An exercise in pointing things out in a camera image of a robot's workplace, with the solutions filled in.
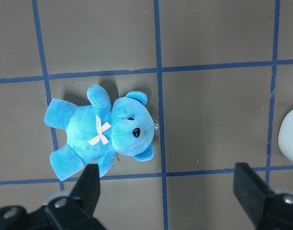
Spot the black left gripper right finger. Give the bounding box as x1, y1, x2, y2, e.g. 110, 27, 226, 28
233, 162, 293, 230

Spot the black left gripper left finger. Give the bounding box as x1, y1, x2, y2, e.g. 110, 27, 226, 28
0, 164, 105, 230

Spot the white trash can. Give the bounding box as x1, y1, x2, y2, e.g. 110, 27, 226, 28
278, 110, 293, 162

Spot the blue teddy bear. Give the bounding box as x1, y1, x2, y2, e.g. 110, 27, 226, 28
44, 85, 156, 181

